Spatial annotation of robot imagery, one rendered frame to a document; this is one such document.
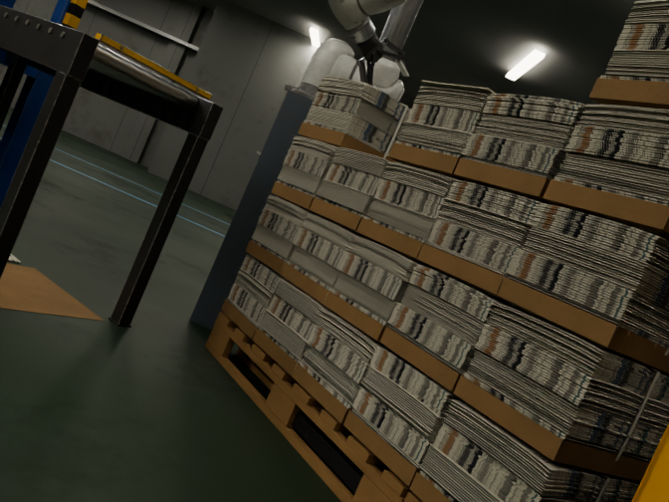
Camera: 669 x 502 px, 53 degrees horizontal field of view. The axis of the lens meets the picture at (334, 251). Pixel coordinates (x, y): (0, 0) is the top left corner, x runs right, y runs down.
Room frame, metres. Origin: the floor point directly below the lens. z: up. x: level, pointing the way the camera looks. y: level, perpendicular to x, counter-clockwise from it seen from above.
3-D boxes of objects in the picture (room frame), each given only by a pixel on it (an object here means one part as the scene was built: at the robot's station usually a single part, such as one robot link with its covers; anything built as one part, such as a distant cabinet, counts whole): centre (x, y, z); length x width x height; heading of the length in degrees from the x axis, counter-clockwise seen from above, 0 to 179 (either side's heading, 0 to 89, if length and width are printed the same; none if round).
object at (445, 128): (1.92, -0.27, 0.95); 0.38 x 0.29 x 0.23; 124
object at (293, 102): (2.77, 0.32, 0.50); 0.20 x 0.20 x 1.00; 1
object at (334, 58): (2.77, 0.31, 1.17); 0.18 x 0.16 x 0.22; 90
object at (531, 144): (1.68, -0.43, 0.95); 0.38 x 0.29 x 0.23; 124
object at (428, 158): (1.92, -0.27, 0.86); 0.38 x 0.29 x 0.04; 124
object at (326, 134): (2.37, 0.14, 0.86); 0.29 x 0.16 x 0.04; 36
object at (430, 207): (2.03, -0.19, 0.42); 1.17 x 0.39 x 0.83; 34
